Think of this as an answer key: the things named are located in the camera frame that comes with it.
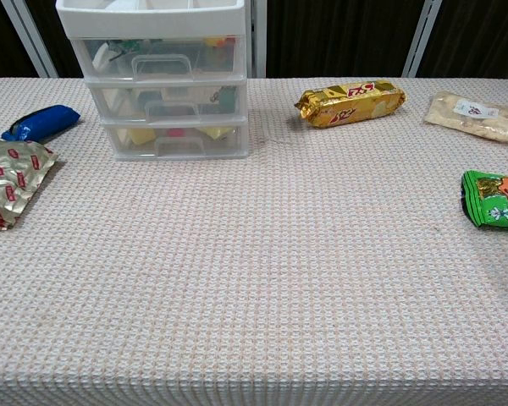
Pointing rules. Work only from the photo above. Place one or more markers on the clear drawer with toys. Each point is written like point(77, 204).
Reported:
point(110, 67)

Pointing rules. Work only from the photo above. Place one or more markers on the clear drawer with yellow sachets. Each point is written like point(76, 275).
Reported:
point(220, 148)

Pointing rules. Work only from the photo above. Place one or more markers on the clear plastic drawer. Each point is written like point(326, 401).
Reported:
point(123, 99)

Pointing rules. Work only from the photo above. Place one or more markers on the white plastic drawer cabinet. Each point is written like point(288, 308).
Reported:
point(152, 19)

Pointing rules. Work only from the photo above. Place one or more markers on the beige waffle tablecloth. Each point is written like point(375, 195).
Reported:
point(254, 262)

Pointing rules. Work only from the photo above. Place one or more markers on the yellow flat sachet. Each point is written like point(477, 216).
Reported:
point(218, 132)

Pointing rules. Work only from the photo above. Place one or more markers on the small red block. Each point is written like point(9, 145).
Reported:
point(175, 132)

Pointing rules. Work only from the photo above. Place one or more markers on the gold biscuit packet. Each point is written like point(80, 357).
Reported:
point(351, 103)

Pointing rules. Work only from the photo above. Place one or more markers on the yellow round toy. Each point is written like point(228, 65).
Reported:
point(213, 42)

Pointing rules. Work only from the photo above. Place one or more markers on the black pleated curtain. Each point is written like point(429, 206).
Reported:
point(338, 38)
point(55, 29)
point(478, 38)
point(0, 46)

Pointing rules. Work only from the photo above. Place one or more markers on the blue snack packet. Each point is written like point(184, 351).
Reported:
point(46, 120)

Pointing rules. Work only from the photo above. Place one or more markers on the clear bag beige snacks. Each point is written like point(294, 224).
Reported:
point(470, 118)

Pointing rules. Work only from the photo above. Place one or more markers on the gold foil packet red marks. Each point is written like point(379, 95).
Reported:
point(12, 182)

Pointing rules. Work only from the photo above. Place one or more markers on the green snack bag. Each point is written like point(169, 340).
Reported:
point(497, 203)

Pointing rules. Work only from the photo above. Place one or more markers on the white frame post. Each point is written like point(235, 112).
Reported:
point(29, 38)
point(421, 38)
point(258, 38)

